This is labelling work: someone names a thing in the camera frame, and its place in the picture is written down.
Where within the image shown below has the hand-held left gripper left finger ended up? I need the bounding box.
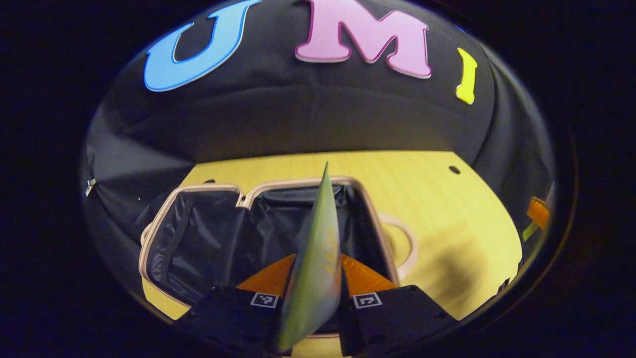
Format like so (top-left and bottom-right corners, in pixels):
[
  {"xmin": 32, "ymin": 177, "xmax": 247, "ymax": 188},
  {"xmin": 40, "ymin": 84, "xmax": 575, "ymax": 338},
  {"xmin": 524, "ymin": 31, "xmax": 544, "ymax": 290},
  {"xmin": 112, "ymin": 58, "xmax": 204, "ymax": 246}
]
[{"xmin": 176, "ymin": 254, "xmax": 299, "ymax": 356}]

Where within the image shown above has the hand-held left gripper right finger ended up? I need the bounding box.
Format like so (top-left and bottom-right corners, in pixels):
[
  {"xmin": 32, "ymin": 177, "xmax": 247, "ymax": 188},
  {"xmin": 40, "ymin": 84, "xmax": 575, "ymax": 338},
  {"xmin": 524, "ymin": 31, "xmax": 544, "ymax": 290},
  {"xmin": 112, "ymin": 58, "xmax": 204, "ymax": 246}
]
[{"xmin": 339, "ymin": 254, "xmax": 458, "ymax": 356}]

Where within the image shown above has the pink hard-shell suitcase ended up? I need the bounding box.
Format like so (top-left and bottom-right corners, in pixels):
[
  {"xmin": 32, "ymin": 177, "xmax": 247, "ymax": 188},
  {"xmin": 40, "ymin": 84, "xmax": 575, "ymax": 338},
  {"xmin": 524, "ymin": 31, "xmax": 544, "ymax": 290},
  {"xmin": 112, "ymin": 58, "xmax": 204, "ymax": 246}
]
[{"xmin": 138, "ymin": 175, "xmax": 418, "ymax": 340}]

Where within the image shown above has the green skin care sachet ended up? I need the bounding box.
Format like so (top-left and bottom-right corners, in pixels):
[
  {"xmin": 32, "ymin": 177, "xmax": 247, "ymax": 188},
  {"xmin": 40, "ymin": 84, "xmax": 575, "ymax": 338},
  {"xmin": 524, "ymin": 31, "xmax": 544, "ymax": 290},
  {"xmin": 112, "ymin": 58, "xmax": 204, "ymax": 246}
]
[{"xmin": 276, "ymin": 162, "xmax": 343, "ymax": 354}]

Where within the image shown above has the black backdrop cloth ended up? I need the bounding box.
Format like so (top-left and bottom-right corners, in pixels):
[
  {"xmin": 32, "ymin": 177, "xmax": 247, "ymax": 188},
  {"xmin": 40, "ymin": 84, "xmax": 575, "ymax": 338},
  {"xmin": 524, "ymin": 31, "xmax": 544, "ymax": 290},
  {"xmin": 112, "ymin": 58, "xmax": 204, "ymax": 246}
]
[{"xmin": 79, "ymin": 0, "xmax": 555, "ymax": 299}]

